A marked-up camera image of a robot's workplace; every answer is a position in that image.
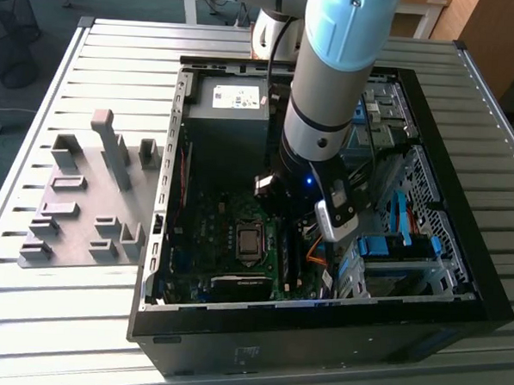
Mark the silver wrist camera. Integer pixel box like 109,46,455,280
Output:
313,177,362,245

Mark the silver CPU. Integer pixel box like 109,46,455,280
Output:
239,229,263,255

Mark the CPU socket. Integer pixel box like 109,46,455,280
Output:
233,216,269,268

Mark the grey power supply unit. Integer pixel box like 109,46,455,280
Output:
180,73,273,189

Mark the grey parts rack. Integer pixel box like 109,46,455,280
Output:
15,104,167,277

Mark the black cable bundle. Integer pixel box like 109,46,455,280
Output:
344,145,398,209

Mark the black RAM slot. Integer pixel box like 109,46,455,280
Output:
271,219,287,290

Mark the green motherboard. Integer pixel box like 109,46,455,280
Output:
163,183,327,311

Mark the red thin wire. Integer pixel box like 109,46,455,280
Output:
176,147,190,209

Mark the brown wooden cabinet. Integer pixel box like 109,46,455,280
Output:
428,0,514,102

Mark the orange flat wire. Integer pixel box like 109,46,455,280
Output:
305,242,330,269

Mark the grey metal drive cage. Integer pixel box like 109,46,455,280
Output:
342,76,423,178

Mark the hard disk in blue carrier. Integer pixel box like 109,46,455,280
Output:
356,232,444,266

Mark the black PC case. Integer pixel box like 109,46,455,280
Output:
124,52,514,385

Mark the black hanging cable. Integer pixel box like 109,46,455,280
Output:
235,3,253,28

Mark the grey metal disk bay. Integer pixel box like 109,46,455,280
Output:
336,230,461,306

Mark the blue flat wire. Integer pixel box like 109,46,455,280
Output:
387,189,416,247

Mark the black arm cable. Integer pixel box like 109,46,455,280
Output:
261,14,295,171

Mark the black mesh waste basket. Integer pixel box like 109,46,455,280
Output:
0,0,45,91

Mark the black graphics card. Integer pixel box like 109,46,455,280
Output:
209,270,276,306

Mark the blue disk bay latch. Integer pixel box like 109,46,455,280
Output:
337,248,355,289

